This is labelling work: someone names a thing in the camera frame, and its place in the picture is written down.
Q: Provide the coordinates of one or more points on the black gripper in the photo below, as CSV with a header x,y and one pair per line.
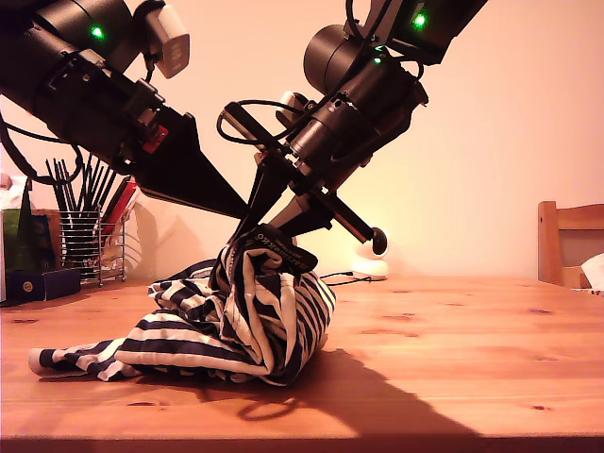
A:
x,y
302,165
108,113

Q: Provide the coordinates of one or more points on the navy white striped t-shirt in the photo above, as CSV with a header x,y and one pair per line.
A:
x,y
226,321

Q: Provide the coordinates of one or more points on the red sleeve pack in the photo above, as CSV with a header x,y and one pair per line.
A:
x,y
120,200

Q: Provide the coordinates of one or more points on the thin black stick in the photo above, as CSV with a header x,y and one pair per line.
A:
x,y
104,186
66,189
71,189
94,186
108,191
55,186
85,189

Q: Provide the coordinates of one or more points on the brown wooden block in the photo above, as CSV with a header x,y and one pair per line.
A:
x,y
55,236

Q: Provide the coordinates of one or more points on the dark blue box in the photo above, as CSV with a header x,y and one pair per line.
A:
x,y
59,283

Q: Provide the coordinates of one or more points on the green carton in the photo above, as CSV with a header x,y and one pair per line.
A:
x,y
23,245

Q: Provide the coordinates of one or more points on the wooden chair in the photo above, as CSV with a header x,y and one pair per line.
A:
x,y
547,245

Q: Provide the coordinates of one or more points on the white tissue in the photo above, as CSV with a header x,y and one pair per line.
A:
x,y
593,271

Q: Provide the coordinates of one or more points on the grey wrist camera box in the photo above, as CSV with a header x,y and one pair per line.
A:
x,y
172,42
292,106

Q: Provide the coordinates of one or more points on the white dome security camera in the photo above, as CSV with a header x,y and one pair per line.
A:
x,y
373,266

